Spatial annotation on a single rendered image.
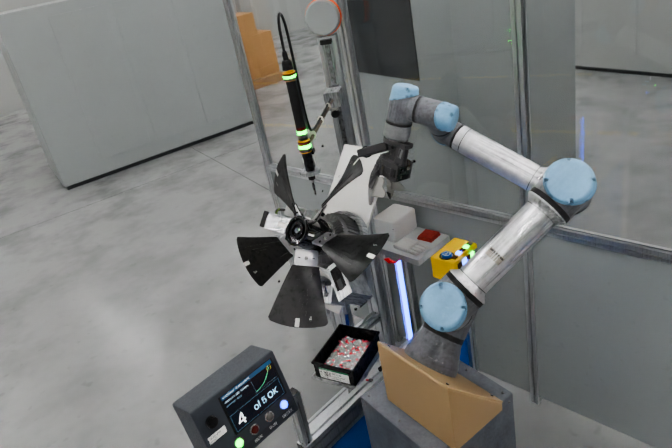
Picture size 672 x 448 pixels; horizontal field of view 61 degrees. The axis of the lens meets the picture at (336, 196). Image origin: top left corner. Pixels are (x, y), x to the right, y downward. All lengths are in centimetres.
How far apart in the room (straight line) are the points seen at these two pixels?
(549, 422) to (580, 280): 80
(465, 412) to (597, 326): 118
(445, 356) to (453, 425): 17
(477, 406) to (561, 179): 60
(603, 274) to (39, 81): 622
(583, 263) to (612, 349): 40
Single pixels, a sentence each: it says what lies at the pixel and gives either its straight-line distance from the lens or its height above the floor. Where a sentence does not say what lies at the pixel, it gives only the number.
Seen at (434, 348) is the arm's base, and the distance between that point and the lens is 157.
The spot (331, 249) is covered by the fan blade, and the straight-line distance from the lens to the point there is 207.
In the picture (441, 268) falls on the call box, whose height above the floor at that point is 104.
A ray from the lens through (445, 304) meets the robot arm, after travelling 142.
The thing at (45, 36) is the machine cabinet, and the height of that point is 174.
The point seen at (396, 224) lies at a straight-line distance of 264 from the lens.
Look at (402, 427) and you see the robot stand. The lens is 164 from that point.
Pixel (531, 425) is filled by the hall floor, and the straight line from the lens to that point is 299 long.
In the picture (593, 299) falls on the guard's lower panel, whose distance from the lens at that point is 253.
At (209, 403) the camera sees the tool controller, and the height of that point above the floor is 125.
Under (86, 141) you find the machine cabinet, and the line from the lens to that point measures 745.
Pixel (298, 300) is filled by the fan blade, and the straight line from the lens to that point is 216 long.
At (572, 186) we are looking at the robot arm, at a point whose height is 158.
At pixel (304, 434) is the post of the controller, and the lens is 182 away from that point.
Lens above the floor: 221
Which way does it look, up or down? 25 degrees down
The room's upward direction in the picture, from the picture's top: 11 degrees counter-clockwise
